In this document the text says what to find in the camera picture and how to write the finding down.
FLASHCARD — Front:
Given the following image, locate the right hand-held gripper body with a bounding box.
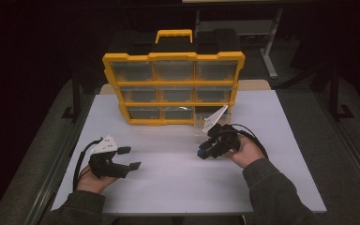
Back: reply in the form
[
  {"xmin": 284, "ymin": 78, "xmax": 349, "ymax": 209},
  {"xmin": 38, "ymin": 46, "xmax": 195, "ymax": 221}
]
[{"xmin": 202, "ymin": 104, "xmax": 242, "ymax": 159}]

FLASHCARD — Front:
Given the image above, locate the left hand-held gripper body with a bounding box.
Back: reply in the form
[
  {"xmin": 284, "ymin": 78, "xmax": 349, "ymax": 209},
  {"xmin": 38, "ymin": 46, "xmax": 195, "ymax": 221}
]
[{"xmin": 87, "ymin": 134, "xmax": 129, "ymax": 180}]

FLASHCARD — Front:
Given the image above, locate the clear plastic drawer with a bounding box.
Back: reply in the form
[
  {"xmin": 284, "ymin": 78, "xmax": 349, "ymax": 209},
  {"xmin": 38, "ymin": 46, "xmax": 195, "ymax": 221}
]
[{"xmin": 193, "ymin": 106, "xmax": 233, "ymax": 144}]

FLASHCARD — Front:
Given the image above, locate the yellow drawer organizer cabinet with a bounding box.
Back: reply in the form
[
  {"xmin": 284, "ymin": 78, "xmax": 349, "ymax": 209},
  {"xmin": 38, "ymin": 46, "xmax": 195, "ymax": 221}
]
[{"xmin": 102, "ymin": 51, "xmax": 246, "ymax": 127}]

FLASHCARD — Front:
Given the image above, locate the person's left hand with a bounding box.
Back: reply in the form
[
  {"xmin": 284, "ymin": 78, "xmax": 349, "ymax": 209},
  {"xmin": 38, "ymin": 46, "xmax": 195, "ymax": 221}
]
[{"xmin": 76, "ymin": 165, "xmax": 118, "ymax": 195}]

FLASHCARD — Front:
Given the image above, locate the person's right hand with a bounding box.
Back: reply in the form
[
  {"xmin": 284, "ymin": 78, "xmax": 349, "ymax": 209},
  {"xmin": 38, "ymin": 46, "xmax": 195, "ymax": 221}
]
[{"xmin": 222, "ymin": 133, "xmax": 267, "ymax": 170}]

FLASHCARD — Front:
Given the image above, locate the black metal stand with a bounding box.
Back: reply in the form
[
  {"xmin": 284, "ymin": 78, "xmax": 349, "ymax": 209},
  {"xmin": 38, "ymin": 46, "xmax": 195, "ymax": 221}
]
[
  {"xmin": 328, "ymin": 67, "xmax": 356, "ymax": 122},
  {"xmin": 61, "ymin": 70, "xmax": 83, "ymax": 122}
]

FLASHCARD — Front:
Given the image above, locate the set of clear organizer drawers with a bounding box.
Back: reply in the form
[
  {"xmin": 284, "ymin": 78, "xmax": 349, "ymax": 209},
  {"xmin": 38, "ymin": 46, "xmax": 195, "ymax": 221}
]
[{"xmin": 110, "ymin": 60, "xmax": 239, "ymax": 121}]

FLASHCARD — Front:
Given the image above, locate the left hand-held gripper black cable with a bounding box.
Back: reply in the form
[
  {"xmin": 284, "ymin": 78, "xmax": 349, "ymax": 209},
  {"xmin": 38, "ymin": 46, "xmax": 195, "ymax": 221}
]
[{"xmin": 72, "ymin": 138, "xmax": 103, "ymax": 192}]

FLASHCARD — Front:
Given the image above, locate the hand-held gripper black cable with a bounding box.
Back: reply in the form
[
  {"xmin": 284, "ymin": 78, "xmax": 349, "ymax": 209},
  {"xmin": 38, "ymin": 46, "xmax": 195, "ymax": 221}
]
[
  {"xmin": 72, "ymin": 138, "xmax": 103, "ymax": 192},
  {"xmin": 230, "ymin": 123, "xmax": 270, "ymax": 159}
]

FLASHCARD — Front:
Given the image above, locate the right hand-held gripper black cable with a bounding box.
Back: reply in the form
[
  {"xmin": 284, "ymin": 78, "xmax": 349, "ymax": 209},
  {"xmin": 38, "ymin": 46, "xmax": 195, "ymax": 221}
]
[{"xmin": 230, "ymin": 123, "xmax": 270, "ymax": 159}]

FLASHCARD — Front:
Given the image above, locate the grey metal table frame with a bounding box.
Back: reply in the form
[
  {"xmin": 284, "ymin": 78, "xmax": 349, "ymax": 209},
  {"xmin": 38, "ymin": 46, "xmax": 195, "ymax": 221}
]
[{"xmin": 194, "ymin": 7, "xmax": 284, "ymax": 80}]

